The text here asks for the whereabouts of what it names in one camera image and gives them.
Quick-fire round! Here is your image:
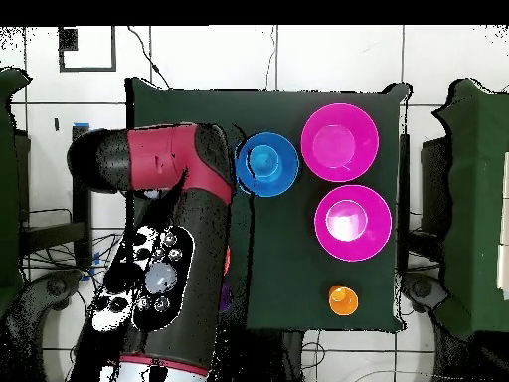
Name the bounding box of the light blue plastic cup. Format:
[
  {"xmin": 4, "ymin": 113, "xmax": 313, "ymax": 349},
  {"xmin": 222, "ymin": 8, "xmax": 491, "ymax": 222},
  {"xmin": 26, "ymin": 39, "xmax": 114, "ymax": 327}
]
[{"xmin": 248, "ymin": 144, "xmax": 284, "ymax": 180}]

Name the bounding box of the blue plastic bowl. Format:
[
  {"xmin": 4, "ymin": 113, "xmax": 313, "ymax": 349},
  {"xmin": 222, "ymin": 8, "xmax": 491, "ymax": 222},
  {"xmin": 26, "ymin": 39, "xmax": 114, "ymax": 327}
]
[{"xmin": 235, "ymin": 131, "xmax": 300, "ymax": 198}]

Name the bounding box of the pink plastic bowl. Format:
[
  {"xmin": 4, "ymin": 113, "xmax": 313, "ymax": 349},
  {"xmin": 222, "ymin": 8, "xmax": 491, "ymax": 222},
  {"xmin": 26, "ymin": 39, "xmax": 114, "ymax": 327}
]
[
  {"xmin": 300, "ymin": 102, "xmax": 380, "ymax": 183},
  {"xmin": 313, "ymin": 183, "xmax": 394, "ymax": 263}
]

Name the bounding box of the dark green table cloth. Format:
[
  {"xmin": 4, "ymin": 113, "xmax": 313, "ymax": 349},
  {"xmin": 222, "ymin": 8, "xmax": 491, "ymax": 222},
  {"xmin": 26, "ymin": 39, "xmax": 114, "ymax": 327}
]
[{"xmin": 124, "ymin": 77, "xmax": 413, "ymax": 333}]

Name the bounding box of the purple plastic cup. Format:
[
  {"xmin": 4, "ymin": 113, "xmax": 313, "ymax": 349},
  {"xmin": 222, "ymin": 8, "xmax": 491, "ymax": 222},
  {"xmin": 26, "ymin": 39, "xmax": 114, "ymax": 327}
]
[{"xmin": 220, "ymin": 281, "xmax": 235, "ymax": 312}]

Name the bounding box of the orange plastic cup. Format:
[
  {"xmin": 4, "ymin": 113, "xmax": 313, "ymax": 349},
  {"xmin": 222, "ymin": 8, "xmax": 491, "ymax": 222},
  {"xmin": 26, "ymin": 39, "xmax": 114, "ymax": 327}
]
[{"xmin": 328, "ymin": 285, "xmax": 360, "ymax": 317}]

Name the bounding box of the black metal stand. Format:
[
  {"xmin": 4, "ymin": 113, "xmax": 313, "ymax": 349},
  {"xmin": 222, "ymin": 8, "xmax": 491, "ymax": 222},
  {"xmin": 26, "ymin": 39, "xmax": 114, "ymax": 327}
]
[
  {"xmin": 17, "ymin": 124, "xmax": 96, "ymax": 270},
  {"xmin": 397, "ymin": 132, "xmax": 412, "ymax": 276}
]

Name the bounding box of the black tape square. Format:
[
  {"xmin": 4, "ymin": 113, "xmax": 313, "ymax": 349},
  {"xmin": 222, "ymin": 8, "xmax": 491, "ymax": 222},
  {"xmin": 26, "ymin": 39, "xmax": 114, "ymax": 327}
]
[{"xmin": 58, "ymin": 25, "xmax": 117, "ymax": 74}]

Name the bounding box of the green-covered side table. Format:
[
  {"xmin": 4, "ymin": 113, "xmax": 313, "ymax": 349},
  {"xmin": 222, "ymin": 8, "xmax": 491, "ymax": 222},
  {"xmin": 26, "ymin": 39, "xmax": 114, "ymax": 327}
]
[
  {"xmin": 432, "ymin": 77, "xmax": 509, "ymax": 339},
  {"xmin": 0, "ymin": 67, "xmax": 33, "ymax": 319}
]

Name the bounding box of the thin black cable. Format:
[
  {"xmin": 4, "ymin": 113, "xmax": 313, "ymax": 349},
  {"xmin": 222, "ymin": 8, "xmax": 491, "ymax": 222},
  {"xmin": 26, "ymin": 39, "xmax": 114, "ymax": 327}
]
[{"xmin": 126, "ymin": 25, "xmax": 173, "ymax": 90}]

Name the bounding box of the tangle of floor cables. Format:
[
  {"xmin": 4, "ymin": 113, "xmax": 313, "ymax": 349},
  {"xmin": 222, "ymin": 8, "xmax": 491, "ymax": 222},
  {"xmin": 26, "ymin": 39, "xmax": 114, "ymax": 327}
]
[{"xmin": 19, "ymin": 206, "xmax": 124, "ymax": 303}]

